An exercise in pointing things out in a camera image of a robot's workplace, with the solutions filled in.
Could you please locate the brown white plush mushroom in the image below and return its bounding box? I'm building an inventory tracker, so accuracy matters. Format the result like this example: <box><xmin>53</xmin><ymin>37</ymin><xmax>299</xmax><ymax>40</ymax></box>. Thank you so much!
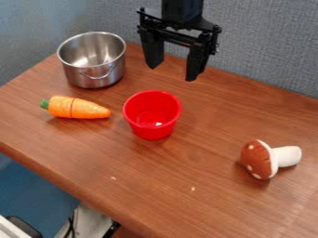
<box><xmin>240</xmin><ymin>139</ymin><xmax>303</xmax><ymax>179</ymax></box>

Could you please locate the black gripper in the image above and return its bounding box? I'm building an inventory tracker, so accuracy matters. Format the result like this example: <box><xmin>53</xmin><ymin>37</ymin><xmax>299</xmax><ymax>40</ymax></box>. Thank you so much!
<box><xmin>137</xmin><ymin>0</ymin><xmax>222</xmax><ymax>82</ymax></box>

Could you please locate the stainless steel pot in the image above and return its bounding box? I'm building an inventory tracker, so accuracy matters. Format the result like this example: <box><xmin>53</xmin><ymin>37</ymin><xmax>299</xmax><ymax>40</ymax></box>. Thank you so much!
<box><xmin>58</xmin><ymin>32</ymin><xmax>128</xmax><ymax>89</ymax></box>

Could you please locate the white table leg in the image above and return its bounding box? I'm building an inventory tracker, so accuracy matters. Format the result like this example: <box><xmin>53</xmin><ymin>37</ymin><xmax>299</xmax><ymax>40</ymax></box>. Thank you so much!
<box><xmin>55</xmin><ymin>203</ymin><xmax>114</xmax><ymax>238</ymax></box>

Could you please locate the black cable under table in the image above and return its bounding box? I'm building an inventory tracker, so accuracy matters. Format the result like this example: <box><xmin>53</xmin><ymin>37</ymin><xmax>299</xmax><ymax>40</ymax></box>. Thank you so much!
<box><xmin>62</xmin><ymin>208</ymin><xmax>79</xmax><ymax>238</ymax></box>

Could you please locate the orange toy carrot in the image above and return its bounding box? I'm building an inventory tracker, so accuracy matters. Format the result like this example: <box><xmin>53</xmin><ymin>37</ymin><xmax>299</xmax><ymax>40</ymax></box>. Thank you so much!
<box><xmin>41</xmin><ymin>96</ymin><xmax>111</xmax><ymax>119</ymax></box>

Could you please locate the red plastic bowl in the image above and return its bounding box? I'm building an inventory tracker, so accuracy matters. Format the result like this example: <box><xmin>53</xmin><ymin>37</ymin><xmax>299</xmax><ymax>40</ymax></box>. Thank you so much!
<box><xmin>124</xmin><ymin>90</ymin><xmax>184</xmax><ymax>140</ymax></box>

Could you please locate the black white object corner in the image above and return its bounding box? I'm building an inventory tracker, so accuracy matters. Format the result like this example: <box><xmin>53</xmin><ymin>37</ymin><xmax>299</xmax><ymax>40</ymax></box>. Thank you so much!
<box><xmin>0</xmin><ymin>216</ymin><xmax>43</xmax><ymax>238</ymax></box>

